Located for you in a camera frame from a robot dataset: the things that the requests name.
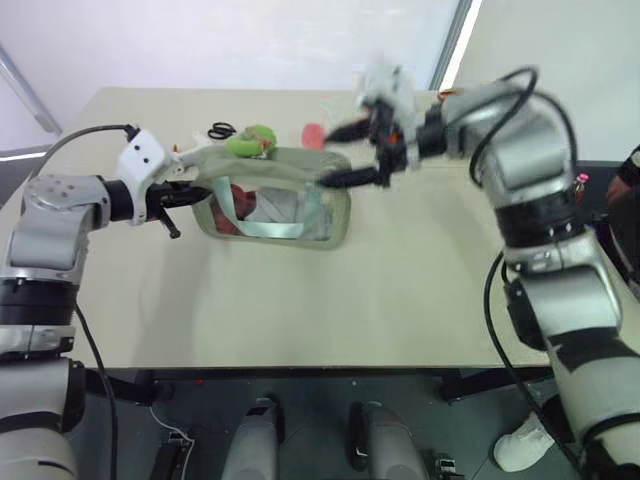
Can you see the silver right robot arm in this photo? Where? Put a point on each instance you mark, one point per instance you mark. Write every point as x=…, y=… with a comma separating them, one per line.
x=540, y=200

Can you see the black floor device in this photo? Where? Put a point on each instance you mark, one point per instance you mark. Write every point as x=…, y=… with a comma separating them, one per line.
x=172, y=455

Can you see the black scissors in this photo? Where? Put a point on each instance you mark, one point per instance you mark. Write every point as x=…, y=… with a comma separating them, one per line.
x=221, y=130

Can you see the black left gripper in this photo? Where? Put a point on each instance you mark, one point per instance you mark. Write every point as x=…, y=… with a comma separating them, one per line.
x=161, y=200

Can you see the grey cloth inside pouch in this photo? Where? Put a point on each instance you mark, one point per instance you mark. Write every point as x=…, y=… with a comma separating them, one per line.
x=277, y=206

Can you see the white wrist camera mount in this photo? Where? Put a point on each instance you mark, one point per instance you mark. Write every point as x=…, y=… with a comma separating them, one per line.
x=389, y=85
x=142, y=165

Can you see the pink small object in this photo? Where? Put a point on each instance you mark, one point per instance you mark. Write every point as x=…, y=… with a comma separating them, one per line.
x=314, y=134

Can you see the person in black clothing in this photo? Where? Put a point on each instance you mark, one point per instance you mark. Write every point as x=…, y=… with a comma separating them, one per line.
x=625, y=185

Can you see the black table frame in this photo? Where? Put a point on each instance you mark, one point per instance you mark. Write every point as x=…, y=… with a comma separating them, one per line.
x=280, y=376

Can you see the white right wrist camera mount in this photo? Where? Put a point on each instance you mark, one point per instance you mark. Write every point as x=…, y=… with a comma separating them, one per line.
x=389, y=85

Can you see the grey robot leg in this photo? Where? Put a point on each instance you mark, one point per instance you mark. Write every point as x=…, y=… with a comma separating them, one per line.
x=387, y=442
x=250, y=440

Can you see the red item inside pouch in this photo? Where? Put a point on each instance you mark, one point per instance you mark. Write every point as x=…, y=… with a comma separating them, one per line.
x=240, y=202

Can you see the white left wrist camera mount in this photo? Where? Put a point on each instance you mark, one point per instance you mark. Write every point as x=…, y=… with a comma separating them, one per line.
x=142, y=165

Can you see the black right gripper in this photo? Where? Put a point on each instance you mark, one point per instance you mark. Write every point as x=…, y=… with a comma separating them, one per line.
x=391, y=145

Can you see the white shoe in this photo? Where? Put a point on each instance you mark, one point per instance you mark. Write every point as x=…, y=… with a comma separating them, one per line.
x=522, y=445

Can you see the green zip pouch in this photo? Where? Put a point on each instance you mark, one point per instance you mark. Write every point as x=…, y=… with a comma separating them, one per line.
x=280, y=165

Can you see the dark window frame post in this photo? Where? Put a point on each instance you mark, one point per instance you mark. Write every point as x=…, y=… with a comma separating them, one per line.
x=456, y=42

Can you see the small orange object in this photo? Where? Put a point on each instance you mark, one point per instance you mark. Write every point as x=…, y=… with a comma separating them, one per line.
x=446, y=93

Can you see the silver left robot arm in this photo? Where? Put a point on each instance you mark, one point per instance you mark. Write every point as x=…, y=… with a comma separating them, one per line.
x=47, y=235

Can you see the grey metal window bar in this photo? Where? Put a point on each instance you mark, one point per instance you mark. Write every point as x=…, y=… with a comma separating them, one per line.
x=25, y=95

